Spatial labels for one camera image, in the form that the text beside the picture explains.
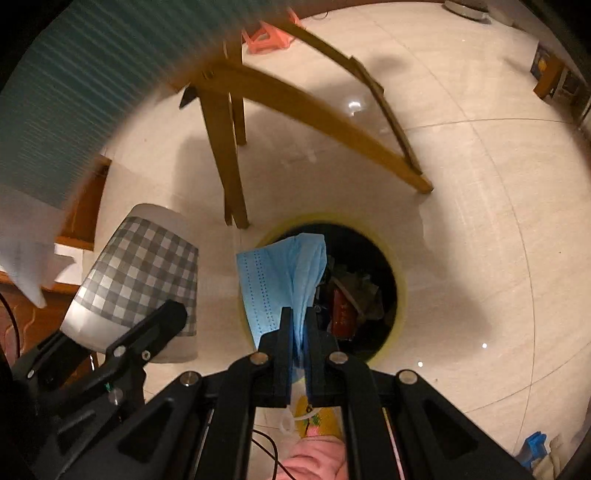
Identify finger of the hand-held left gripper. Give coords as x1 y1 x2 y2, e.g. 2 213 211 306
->
11 330 93 393
90 300 188 409

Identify blue face mask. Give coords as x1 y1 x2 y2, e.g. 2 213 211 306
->
236 233 328 435

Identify black trash bin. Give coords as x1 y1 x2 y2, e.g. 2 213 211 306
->
238 213 408 370

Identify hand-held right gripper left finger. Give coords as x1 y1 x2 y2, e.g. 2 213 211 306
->
60 307 296 480

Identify pink plastic stool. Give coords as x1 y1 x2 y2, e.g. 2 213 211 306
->
242 22 296 54

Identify wooden table frame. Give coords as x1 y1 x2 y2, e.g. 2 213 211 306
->
168 18 435 230

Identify pink trousers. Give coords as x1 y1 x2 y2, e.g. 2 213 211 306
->
277 436 352 480

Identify black cable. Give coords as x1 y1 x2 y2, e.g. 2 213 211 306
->
252 429 296 480

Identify blue printed box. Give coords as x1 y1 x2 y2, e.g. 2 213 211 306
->
530 41 566 100

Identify table with patterned cloth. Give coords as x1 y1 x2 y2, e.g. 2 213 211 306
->
0 0 296 308

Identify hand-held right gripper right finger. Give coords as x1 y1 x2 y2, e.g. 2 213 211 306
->
305 305 536 480

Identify checked paper cup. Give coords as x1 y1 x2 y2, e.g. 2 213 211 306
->
60 203 200 364

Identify blue plastic object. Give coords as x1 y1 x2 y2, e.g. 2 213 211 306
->
516 431 549 468

